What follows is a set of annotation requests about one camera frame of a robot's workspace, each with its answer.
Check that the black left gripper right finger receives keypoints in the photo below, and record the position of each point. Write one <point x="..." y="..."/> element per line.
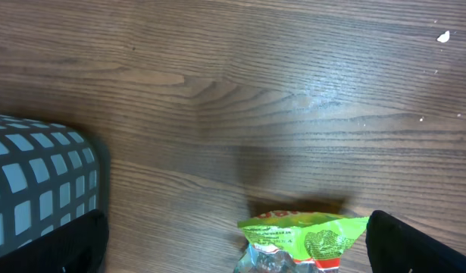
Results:
<point x="394" y="246"/>

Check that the white crumb on table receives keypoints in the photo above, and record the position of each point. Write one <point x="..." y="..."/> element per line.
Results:
<point x="444" y="37"/>

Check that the green candy bag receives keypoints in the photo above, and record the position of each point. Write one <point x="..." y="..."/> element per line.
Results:
<point x="297" y="242"/>

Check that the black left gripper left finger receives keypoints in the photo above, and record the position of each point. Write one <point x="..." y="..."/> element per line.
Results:
<point x="77" y="247"/>

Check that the grey plastic mesh basket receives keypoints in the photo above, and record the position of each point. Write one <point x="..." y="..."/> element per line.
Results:
<point x="50" y="174"/>

